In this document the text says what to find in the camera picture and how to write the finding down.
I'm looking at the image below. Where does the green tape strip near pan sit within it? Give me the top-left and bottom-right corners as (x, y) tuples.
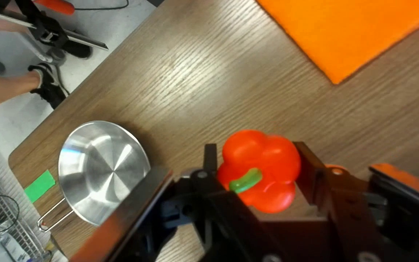
(24, 171), (55, 203)

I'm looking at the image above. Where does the red toy bell pepper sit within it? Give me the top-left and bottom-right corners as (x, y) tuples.
(216, 130), (300, 214)

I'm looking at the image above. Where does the orange cloth on table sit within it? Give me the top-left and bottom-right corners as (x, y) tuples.
(255, 0), (419, 85)

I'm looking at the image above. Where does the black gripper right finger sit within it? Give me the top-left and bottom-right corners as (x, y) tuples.
(295, 142), (379, 262)

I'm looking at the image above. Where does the person's leg with shoe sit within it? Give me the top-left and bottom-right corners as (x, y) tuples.
(0, 63), (69, 110)

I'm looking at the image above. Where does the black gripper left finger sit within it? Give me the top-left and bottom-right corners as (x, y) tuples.
(170, 144), (286, 262)

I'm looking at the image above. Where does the silver metal pan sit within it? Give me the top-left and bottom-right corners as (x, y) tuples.
(37, 121), (151, 232)

